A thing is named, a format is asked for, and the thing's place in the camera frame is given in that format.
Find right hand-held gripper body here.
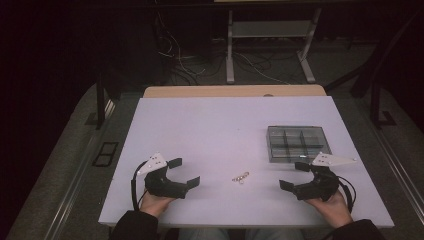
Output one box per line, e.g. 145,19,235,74
294,151,358,203

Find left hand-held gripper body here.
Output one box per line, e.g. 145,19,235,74
136,152,189,200

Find clear plastic compartment box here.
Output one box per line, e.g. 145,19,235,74
266,125,333,164

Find person's left hand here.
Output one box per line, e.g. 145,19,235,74
139,190,177,219

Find person's right hand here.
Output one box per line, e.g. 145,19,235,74
305,190,354,229

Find light wooden table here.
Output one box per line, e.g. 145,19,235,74
142,84,327,98

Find black metal stand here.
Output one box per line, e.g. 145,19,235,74
369,79,398,130
85,71,116,131

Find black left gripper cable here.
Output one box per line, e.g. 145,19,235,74
130,161,148,212

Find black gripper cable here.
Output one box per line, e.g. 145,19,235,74
130,161,148,212
336,175,357,214

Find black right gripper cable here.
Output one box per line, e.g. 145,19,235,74
336,175,357,214

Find aluminium floor rail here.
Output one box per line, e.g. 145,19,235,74
366,119,424,218
43,99,117,240

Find black floor cable tangle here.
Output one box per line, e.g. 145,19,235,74
166,49,301,86

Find white floor cable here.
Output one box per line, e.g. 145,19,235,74
233,51,292,85
155,12,207,76

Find grey metal stand frame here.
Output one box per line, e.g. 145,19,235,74
225,7,323,85

